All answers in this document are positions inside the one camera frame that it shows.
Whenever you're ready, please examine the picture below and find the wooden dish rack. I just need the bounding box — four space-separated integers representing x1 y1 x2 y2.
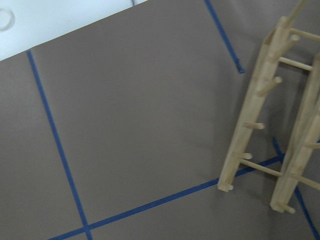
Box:
218 0 320 214

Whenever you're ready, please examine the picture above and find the clear tape roll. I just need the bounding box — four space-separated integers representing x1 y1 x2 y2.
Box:
0 8 15 32

